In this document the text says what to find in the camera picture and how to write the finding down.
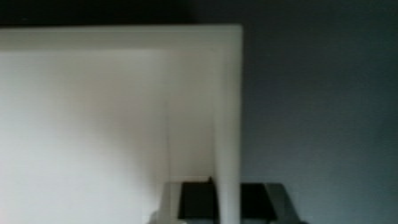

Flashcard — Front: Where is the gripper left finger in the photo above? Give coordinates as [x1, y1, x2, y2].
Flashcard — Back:
[149, 176, 219, 224]

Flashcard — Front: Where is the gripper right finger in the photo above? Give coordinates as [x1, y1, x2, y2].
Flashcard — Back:
[242, 183, 308, 224]

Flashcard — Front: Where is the white drawer box one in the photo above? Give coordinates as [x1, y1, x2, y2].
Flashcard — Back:
[0, 25, 242, 224]

